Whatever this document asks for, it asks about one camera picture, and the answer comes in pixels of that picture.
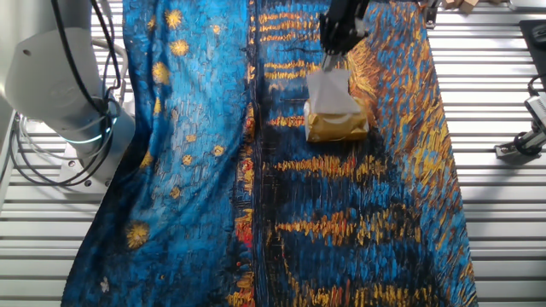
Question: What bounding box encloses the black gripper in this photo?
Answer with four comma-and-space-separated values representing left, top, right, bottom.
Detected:
318, 0, 371, 73

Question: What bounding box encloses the white paper napkin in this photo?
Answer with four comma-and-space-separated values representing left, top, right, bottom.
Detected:
305, 67, 363, 116

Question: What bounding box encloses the dark metal pole clamp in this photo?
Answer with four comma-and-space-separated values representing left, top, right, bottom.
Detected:
420, 0, 440, 30

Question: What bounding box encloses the starry night painting tablecloth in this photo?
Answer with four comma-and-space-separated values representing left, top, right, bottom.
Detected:
61, 0, 479, 307

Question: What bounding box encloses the black mouse pad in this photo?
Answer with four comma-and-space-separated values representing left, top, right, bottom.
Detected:
518, 19, 546, 93

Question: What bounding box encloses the dark computer mouse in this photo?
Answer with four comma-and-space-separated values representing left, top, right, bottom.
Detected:
531, 23, 546, 48

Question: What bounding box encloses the silver camera mount bracket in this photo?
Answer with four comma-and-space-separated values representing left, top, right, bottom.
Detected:
494, 127, 546, 162

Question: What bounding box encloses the black camera cable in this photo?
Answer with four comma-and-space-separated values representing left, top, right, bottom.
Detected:
526, 74, 546, 98

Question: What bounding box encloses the small silver camera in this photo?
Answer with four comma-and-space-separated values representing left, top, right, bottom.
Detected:
523, 94, 546, 134

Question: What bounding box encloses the grey hose with metal connector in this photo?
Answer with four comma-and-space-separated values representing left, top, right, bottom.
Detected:
91, 37, 129, 107

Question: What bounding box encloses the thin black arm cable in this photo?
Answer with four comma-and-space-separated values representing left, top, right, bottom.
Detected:
89, 0, 123, 94

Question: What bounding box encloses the white base cable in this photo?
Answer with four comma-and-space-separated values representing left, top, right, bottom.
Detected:
15, 113, 113, 172

